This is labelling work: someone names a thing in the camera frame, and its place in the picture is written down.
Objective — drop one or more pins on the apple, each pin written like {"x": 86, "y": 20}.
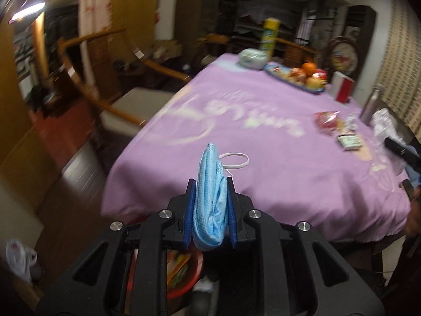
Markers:
{"x": 313, "y": 83}

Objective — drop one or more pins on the white medicine box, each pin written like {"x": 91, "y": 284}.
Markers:
{"x": 350, "y": 142}

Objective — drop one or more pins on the black smartphone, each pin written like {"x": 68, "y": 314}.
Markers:
{"x": 409, "y": 189}

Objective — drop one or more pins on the green and orange packet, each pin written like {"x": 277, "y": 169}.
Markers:
{"x": 177, "y": 265}

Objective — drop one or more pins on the blue face mask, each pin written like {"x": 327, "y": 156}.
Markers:
{"x": 210, "y": 200}

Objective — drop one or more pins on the small clear plastic wrap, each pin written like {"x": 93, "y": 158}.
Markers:
{"x": 352, "y": 122}

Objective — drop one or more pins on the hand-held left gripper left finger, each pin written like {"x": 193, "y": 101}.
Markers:
{"x": 187, "y": 217}

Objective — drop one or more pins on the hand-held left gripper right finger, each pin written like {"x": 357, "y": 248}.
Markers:
{"x": 233, "y": 217}

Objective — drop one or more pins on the red plastic basket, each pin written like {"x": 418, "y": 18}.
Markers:
{"x": 184, "y": 286}

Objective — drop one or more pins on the checked curtain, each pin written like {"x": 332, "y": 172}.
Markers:
{"x": 401, "y": 56}

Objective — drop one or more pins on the pink red snack packet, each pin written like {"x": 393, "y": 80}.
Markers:
{"x": 325, "y": 120}

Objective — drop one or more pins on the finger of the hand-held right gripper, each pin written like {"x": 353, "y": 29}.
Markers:
{"x": 403, "y": 149}

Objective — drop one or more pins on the curved wooden armchair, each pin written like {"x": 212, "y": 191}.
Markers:
{"x": 131, "y": 105}

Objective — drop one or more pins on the orange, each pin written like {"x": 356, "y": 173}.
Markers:
{"x": 309, "y": 69}

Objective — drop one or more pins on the wooden chair behind table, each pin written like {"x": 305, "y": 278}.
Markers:
{"x": 296, "y": 52}

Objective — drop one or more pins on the fluorescent lamp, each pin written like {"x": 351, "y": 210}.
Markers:
{"x": 28, "y": 10}

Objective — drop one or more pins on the blue rimmed fruit plate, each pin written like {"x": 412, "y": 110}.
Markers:
{"x": 286, "y": 79}

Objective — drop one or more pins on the floral curtain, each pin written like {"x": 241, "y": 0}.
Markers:
{"x": 95, "y": 13}

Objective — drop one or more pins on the white plastic shopping bag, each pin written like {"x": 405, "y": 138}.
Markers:
{"x": 19, "y": 258}

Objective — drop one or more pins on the yellow can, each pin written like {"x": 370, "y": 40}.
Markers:
{"x": 270, "y": 38}

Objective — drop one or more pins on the purple printed tablecloth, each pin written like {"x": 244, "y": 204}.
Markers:
{"x": 263, "y": 144}

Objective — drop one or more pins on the red and white tissue box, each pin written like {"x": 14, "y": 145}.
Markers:
{"x": 342, "y": 87}

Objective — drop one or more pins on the steel water bottle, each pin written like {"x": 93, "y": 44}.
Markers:
{"x": 371, "y": 105}

